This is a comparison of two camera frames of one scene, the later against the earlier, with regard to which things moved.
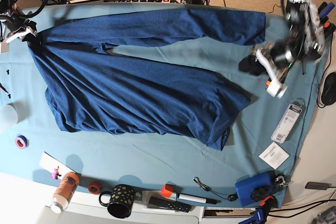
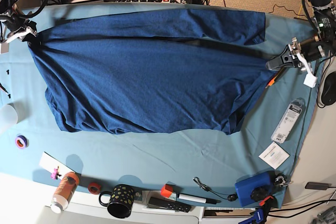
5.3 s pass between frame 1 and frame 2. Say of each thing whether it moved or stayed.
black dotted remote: stayed
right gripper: moved
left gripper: stayed
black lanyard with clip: stayed
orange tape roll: stayed
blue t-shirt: moved
